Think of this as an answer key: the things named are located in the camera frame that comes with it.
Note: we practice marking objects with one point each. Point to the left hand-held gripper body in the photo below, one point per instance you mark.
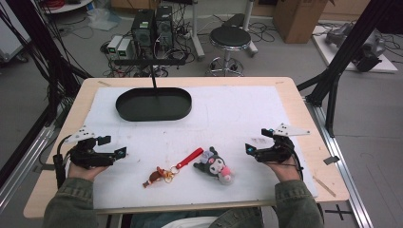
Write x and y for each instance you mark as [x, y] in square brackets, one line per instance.
[90, 156]

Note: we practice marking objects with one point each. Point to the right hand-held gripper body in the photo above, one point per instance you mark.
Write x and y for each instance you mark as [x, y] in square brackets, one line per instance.
[275, 153]

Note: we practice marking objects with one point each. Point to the black and pink plush toy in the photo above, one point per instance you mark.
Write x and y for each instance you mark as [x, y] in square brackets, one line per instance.
[217, 166]

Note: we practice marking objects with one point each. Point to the black oval tray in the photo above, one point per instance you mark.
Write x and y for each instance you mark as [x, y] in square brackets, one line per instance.
[153, 106]

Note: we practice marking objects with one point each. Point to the person's left hand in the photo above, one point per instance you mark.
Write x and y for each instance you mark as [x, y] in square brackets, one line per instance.
[84, 172]

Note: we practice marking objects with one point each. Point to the person's right hand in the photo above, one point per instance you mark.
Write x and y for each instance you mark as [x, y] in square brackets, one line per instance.
[285, 171]

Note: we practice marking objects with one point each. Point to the wooden table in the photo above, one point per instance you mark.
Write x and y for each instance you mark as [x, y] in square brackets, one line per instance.
[304, 107]

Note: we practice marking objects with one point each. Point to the black tape piece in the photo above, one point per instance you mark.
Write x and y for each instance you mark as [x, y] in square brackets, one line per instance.
[331, 160]

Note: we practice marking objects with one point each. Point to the thin wooden stick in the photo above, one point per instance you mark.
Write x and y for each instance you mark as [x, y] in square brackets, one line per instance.
[324, 186]

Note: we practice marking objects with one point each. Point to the white power supply box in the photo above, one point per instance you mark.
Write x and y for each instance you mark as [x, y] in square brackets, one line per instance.
[124, 48]
[114, 46]

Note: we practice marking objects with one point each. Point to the grey metal stand leg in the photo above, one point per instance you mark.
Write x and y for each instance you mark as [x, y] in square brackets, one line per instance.
[196, 31]
[248, 34]

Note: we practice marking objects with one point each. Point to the black round stool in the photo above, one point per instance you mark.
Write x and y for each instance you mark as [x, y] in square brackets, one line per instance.
[229, 38]

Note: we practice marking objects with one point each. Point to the cardboard box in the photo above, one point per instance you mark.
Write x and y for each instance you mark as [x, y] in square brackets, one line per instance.
[299, 20]

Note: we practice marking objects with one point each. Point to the black computer tower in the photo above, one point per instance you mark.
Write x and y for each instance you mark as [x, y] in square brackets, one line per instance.
[143, 28]
[164, 27]

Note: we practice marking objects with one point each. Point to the clear plastic bag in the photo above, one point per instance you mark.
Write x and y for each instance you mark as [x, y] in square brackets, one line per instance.
[103, 19]

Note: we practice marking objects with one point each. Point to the grey device on white board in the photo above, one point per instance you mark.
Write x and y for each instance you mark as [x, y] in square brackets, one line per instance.
[367, 47]

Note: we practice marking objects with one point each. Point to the aluminium rail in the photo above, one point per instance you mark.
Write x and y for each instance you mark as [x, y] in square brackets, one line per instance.
[25, 164]
[339, 164]

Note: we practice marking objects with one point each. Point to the black camera stand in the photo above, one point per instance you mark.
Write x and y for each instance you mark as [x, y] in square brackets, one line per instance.
[153, 76]

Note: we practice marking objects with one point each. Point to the black metal frame post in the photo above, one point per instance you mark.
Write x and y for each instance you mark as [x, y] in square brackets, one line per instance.
[348, 50]
[47, 53]

